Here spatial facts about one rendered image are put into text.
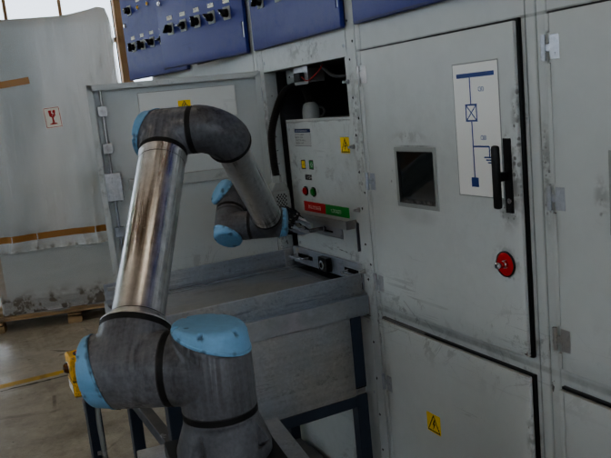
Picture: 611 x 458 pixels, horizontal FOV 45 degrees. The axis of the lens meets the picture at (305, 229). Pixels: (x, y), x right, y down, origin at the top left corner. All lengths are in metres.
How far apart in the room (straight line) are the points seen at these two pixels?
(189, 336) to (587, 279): 0.78
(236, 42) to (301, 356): 1.25
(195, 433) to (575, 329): 0.79
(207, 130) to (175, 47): 1.50
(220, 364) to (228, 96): 1.51
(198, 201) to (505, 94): 1.44
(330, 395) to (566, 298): 0.96
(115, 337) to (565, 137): 0.96
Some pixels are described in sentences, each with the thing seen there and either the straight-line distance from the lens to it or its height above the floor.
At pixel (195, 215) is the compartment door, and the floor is 1.08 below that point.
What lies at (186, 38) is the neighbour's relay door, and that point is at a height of 1.75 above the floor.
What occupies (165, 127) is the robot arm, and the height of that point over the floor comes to 1.42.
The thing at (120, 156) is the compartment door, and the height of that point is 1.32.
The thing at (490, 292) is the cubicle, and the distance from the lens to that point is 1.77.
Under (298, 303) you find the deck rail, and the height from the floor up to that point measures 0.86.
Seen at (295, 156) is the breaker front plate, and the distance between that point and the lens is 2.67.
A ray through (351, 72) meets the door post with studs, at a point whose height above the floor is 1.52.
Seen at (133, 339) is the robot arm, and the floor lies 1.03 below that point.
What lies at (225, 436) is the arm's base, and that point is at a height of 0.85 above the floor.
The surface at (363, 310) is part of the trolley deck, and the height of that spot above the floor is 0.81.
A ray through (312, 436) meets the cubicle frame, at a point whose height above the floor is 0.19.
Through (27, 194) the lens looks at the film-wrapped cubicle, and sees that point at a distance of 5.73.
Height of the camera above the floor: 1.45
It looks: 10 degrees down
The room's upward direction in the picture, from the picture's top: 6 degrees counter-clockwise
